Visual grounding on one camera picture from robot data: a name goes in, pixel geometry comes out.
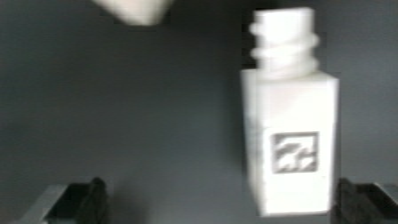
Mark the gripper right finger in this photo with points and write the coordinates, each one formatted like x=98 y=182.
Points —
x=367 y=203

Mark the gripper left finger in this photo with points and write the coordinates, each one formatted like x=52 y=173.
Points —
x=72 y=204

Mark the white table leg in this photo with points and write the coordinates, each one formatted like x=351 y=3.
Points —
x=290 y=95

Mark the white U-shaped fence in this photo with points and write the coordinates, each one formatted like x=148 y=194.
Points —
x=138 y=12

